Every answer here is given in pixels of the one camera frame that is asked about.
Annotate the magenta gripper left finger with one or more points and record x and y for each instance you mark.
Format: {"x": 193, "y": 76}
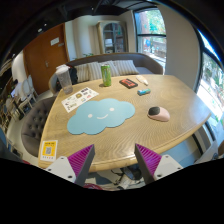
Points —
{"x": 74, "y": 168}

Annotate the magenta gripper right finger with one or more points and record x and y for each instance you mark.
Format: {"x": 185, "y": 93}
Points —
{"x": 154, "y": 166}

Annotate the pink and black computer mouse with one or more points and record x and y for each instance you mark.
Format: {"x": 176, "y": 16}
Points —
{"x": 159, "y": 114}

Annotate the blue cloud-shaped mouse pad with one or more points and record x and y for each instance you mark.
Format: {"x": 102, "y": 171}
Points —
{"x": 94, "y": 116}

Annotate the yellow QR code sign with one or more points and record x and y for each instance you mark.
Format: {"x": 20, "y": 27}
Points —
{"x": 48, "y": 150}

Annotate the grey tufted chair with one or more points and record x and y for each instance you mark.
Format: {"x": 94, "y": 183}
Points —
{"x": 33, "y": 125}

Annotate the white sticker sheet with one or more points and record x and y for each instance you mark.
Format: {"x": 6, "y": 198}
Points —
{"x": 78, "y": 98}

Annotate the teal eraser block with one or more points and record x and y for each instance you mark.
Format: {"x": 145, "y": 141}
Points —
{"x": 143, "y": 92}

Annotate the cream small object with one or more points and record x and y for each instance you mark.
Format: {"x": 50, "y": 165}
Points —
{"x": 142, "y": 79}

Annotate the striped cushion left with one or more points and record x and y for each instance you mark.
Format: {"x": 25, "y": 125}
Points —
{"x": 82, "y": 73}

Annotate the striped cushion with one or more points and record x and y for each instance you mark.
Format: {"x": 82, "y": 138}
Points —
{"x": 125, "y": 67}
{"x": 82, "y": 73}
{"x": 94, "y": 71}

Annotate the clear plastic tumbler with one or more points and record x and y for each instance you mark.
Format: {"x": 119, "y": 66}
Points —
{"x": 63, "y": 75}

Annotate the striped cushion middle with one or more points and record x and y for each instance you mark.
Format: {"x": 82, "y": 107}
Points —
{"x": 94, "y": 71}

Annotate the grey curved sofa bench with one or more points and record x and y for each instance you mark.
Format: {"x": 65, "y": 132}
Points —
{"x": 143, "y": 63}

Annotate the green drink can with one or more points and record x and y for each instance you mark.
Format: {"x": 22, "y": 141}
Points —
{"x": 106, "y": 74}

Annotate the striped cushion right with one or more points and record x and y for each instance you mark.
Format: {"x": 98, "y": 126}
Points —
{"x": 125, "y": 67}

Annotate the brown wooden door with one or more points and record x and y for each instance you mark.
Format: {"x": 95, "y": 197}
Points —
{"x": 43, "y": 54}

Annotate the wooden glass-door cabinet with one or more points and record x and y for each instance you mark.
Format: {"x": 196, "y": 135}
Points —
{"x": 112, "y": 36}

